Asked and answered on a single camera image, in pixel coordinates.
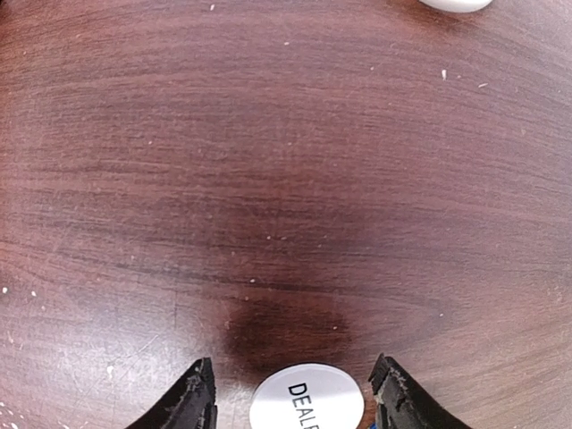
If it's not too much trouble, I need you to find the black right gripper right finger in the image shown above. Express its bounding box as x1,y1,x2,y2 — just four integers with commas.
368,354,470,429

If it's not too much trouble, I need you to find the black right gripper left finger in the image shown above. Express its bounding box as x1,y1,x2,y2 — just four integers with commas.
127,357,218,429

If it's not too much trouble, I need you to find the white dealer button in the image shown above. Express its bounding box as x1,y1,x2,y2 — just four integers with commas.
249,363,365,429

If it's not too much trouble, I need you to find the white mug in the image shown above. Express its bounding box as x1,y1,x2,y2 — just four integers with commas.
419,0,492,13

